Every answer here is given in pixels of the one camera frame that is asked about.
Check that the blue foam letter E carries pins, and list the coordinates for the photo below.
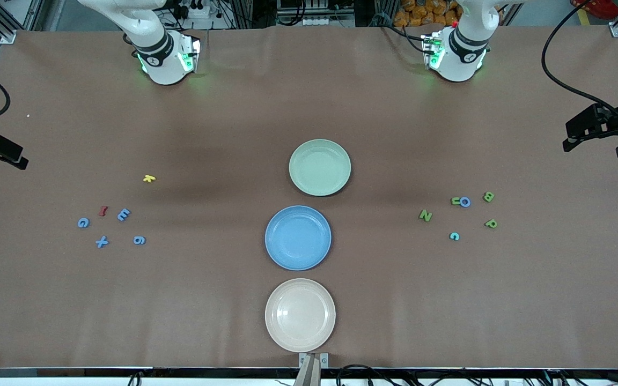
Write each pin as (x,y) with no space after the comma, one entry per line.
(123,215)

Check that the brown table cover sheet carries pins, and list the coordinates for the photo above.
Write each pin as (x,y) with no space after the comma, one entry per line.
(448,300)

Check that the yellow foam letter K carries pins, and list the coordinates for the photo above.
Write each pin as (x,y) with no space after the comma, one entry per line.
(149,178)

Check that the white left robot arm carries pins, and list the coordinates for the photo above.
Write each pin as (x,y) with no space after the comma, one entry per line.
(462,48)

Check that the red background object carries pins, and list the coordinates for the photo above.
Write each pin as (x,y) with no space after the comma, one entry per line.
(598,8)

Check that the blue plate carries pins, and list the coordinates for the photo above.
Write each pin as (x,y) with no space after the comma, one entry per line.
(298,238)

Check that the red foam letter I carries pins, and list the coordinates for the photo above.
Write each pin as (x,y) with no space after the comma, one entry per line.
(103,211)

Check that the green foam letter N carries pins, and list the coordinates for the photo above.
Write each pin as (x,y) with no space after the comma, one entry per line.
(425,215)

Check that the blue foam letter X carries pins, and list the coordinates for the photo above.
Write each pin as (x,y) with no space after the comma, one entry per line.
(102,242)

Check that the white power strip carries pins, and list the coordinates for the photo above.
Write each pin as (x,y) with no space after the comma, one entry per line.
(319,21)

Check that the pale green plate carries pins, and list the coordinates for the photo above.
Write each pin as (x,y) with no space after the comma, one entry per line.
(319,167)

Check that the blue foam letter G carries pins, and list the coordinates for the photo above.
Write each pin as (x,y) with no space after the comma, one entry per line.
(79,223)

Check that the beige plate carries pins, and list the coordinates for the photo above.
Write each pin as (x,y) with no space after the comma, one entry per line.
(300,315)

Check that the orange objects pile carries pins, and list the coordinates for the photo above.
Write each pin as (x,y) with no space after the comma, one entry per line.
(421,13)

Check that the blue foam digit 6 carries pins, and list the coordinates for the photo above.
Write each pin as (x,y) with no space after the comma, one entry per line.
(135,240)

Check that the green foam letter P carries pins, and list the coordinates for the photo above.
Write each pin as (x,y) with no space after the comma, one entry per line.
(493,224)

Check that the green foam letter B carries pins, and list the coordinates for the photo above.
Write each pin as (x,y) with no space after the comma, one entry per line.
(488,197)

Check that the power strip with plugs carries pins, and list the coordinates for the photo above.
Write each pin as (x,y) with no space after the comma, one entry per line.
(196,9)

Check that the dark table edge rail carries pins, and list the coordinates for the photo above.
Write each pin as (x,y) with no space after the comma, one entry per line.
(180,372)

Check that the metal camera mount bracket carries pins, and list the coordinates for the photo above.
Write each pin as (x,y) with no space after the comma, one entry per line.
(314,364)

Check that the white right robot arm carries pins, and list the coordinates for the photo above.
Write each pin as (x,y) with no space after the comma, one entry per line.
(167,53)

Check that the blue foam letter O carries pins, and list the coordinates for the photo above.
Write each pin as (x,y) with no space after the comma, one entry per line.
(461,202)

